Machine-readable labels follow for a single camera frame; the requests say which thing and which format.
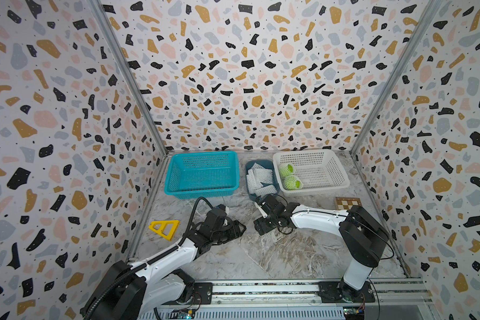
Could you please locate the pile of white foam nets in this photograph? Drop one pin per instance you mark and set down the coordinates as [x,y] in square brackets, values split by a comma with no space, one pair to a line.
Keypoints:
[260,181]

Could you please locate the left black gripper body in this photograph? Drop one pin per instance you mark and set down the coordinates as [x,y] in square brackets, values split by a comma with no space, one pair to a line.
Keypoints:
[229,232]

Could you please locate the white plastic basket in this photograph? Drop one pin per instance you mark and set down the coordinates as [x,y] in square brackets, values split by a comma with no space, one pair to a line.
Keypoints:
[320,171]

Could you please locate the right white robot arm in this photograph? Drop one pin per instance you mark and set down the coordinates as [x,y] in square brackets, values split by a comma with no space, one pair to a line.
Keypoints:
[362,234]

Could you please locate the white foam net sleeve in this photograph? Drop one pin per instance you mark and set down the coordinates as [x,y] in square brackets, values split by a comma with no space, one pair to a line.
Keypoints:
[283,171]
[288,180]

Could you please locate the dark teal small bin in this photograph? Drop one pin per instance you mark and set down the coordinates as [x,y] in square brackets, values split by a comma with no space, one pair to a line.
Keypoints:
[266,163]

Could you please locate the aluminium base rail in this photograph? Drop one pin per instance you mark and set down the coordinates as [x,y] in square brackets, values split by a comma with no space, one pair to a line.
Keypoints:
[389,298]

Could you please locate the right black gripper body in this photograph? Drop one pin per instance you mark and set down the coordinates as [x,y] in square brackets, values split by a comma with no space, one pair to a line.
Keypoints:
[265,224]

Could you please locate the wooden chessboard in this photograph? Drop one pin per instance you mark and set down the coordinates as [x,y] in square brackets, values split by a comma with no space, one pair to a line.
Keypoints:
[345,203]

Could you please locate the teal plastic basket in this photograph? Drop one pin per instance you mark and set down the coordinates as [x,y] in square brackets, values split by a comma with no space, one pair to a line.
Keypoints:
[205,174]

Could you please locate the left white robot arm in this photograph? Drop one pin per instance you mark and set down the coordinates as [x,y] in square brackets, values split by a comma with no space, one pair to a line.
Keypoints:
[128,290]

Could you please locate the yellow triangular plastic piece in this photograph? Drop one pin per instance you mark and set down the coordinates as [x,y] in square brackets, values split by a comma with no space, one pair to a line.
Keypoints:
[165,229]

